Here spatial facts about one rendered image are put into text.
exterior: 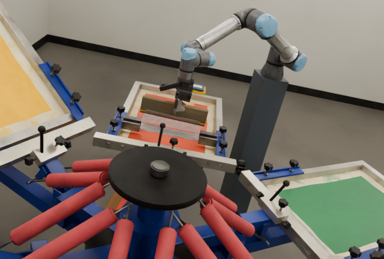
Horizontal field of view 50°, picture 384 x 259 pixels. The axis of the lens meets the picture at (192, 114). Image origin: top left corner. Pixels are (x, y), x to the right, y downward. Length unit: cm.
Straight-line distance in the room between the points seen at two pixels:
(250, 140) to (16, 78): 158
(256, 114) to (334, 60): 349
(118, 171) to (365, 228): 121
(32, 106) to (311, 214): 132
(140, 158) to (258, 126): 156
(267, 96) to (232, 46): 318
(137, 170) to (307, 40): 485
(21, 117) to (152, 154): 68
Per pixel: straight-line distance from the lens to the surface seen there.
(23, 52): 206
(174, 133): 225
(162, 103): 216
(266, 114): 276
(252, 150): 288
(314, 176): 224
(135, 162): 132
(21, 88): 192
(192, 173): 132
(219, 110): 256
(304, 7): 581
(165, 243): 119
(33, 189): 182
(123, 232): 119
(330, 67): 613
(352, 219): 207
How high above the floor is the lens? 206
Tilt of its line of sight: 26 degrees down
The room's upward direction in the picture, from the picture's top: 12 degrees clockwise
